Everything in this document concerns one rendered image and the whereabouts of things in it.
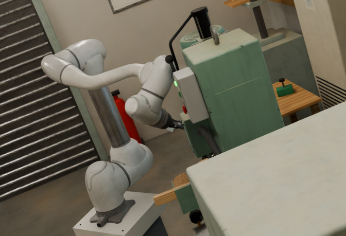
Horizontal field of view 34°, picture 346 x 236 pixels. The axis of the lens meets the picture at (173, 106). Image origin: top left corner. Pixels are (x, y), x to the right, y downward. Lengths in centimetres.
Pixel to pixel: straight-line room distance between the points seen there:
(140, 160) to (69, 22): 250
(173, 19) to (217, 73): 349
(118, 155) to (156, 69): 70
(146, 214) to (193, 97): 112
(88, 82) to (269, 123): 93
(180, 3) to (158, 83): 302
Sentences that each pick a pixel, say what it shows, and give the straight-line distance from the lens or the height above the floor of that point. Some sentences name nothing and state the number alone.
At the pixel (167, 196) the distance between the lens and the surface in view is 232.
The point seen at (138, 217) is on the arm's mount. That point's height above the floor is 68.
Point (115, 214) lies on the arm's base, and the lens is 281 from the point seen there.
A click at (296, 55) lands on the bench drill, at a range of 458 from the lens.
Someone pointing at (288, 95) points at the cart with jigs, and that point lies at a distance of 396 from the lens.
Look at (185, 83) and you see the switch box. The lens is 179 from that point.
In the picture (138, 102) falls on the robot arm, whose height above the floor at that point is 133.
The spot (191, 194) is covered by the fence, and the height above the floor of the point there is 91.
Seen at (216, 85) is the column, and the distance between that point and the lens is 178.
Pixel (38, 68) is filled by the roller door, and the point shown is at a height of 104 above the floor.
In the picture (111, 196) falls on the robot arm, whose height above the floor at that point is 82.
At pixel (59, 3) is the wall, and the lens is 510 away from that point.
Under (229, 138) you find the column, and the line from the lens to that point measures 184.
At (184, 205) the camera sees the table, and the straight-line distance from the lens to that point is 231.
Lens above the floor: 199
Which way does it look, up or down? 19 degrees down
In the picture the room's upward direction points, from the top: 20 degrees counter-clockwise
